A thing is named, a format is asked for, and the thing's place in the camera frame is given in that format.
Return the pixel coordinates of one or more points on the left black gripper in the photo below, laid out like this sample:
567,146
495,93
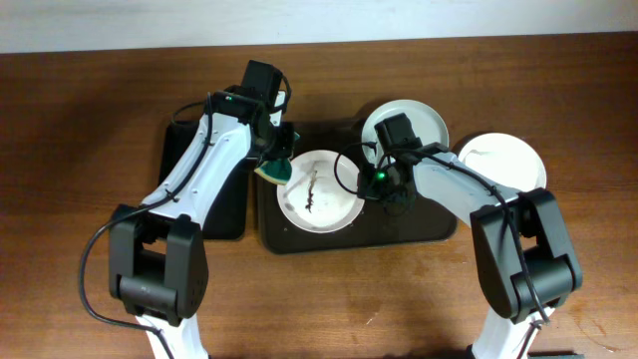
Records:
281,145

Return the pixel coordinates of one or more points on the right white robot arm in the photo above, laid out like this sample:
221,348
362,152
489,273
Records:
527,265

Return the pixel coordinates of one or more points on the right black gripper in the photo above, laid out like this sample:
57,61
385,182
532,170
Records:
391,190

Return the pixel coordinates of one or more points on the small black tray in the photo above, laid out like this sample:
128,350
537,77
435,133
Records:
226,218

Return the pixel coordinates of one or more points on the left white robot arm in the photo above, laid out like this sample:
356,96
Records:
157,262

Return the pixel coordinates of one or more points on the dark brown serving tray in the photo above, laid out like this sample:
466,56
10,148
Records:
425,221

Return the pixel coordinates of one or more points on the green yellow sponge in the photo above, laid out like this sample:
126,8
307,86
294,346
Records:
278,172

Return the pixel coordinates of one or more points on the white plate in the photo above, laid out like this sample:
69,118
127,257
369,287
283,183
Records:
505,159

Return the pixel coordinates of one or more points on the pink plate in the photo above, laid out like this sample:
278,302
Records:
313,200

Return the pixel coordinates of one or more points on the grey-green plate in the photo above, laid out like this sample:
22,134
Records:
427,124

